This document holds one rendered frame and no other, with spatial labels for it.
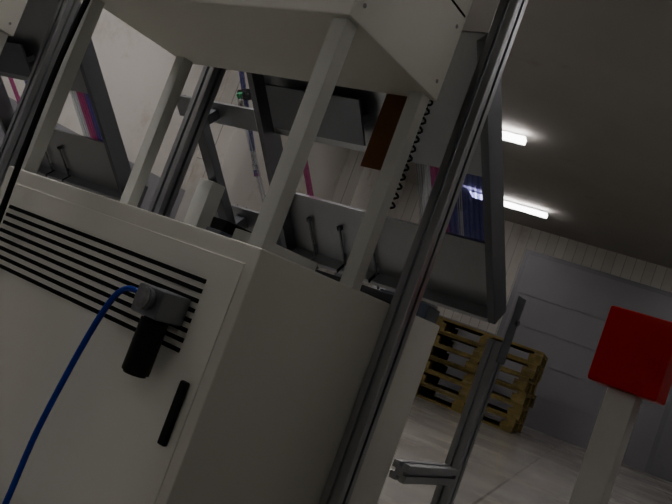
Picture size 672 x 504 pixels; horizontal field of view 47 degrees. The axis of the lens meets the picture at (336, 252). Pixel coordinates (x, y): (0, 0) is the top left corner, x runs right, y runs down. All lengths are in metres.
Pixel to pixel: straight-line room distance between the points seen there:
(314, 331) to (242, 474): 0.26
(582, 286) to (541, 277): 0.59
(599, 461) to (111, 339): 0.97
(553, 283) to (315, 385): 10.58
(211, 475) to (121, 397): 0.19
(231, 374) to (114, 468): 0.24
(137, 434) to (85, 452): 0.11
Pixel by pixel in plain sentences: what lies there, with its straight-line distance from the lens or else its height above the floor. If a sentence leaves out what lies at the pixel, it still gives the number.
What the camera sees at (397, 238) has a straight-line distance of 2.04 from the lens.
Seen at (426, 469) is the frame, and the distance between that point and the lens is 1.79.
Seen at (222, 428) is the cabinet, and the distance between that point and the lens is 1.23.
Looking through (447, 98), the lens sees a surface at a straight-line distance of 1.76.
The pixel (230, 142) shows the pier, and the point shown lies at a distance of 6.63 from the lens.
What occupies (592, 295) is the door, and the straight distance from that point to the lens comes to 11.84.
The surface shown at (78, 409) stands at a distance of 1.37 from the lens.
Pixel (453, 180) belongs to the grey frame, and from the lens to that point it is 1.52.
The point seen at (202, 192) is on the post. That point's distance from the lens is 2.42.
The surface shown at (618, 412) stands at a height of 0.58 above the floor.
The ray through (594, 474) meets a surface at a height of 0.44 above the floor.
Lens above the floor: 0.57
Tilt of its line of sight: 4 degrees up
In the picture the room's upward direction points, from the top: 20 degrees clockwise
